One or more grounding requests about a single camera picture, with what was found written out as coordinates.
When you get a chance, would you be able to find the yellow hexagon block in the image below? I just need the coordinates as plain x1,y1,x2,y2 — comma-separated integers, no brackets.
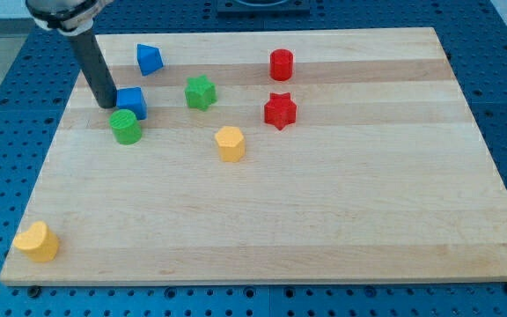
215,126,246,162

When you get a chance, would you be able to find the blue triangle block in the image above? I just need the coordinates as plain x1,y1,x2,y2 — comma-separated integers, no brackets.
136,44,164,76

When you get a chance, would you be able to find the green star block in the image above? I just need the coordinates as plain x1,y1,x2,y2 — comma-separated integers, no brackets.
184,75,217,111

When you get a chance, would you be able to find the blue cube block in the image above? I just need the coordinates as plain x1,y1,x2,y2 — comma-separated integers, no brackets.
116,87,147,121

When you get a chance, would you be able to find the yellow crescent block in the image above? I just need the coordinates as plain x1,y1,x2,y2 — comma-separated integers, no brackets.
12,221,60,262

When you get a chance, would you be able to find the red star block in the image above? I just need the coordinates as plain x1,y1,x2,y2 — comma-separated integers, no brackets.
264,92,298,130

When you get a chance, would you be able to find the light wooden board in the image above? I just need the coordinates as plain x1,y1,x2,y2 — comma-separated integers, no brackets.
0,27,507,286

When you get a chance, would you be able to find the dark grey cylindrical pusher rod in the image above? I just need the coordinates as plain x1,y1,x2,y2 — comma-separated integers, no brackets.
69,28,117,109

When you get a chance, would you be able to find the green cylinder block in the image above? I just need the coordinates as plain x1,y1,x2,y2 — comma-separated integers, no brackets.
109,109,142,145

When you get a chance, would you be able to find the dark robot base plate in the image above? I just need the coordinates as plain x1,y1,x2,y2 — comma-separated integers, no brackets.
216,0,311,15

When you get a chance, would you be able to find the red cylinder block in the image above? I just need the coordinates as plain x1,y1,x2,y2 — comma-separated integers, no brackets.
269,48,294,81

